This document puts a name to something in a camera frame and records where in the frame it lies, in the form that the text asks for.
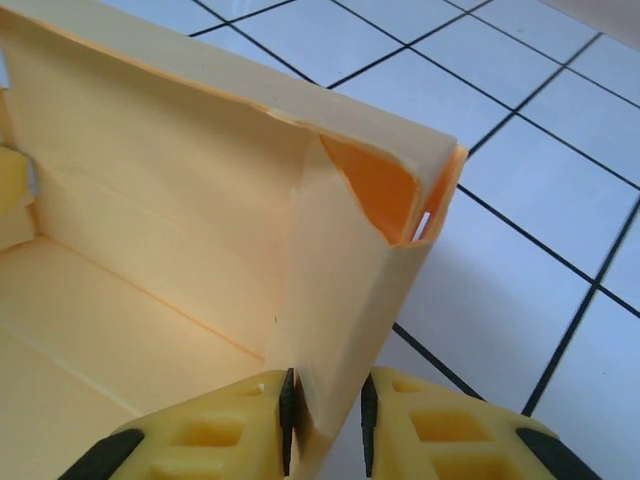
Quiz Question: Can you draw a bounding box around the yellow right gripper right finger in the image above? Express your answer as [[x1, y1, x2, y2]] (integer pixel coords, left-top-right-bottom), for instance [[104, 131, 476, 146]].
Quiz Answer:
[[359, 367, 601, 480]]

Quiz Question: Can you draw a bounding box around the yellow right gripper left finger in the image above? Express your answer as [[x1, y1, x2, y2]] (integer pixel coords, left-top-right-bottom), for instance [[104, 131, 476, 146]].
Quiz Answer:
[[64, 368, 297, 480]]

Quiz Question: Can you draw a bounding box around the yellow paper box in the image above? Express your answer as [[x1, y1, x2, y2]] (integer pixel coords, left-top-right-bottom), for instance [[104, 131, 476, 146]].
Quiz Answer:
[[0, 0, 469, 480]]

